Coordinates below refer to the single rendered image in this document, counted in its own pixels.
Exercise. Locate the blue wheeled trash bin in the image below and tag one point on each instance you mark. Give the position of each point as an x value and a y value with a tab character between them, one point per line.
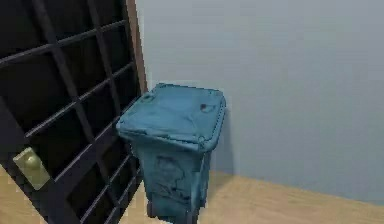
173	133

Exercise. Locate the black paned room door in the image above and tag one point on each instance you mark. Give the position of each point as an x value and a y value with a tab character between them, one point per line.
66	83

